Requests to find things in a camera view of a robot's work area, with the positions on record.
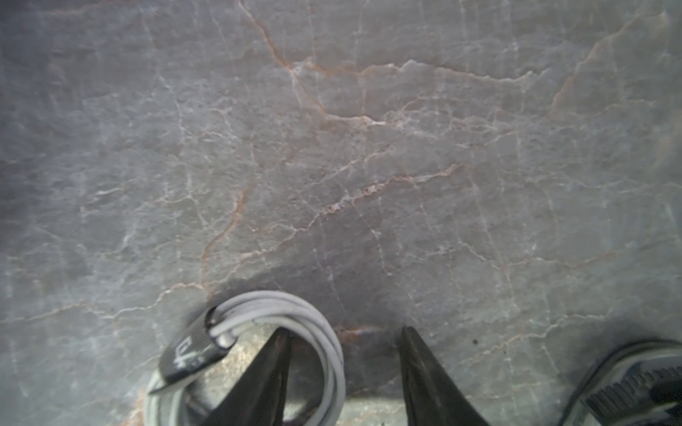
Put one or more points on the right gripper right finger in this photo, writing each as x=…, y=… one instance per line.
x=431, y=397

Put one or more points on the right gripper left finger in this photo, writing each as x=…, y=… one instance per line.
x=259, y=397

